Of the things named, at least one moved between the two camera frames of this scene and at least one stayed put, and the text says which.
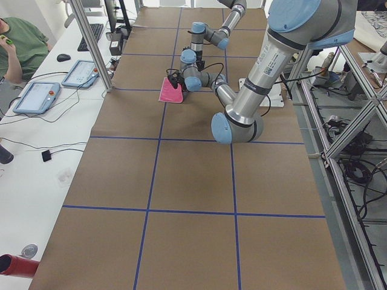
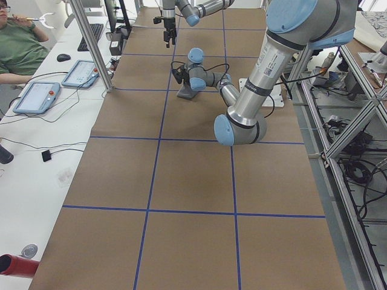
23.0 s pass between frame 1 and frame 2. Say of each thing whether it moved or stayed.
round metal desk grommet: stayed
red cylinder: stayed
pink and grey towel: moved
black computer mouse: stayed
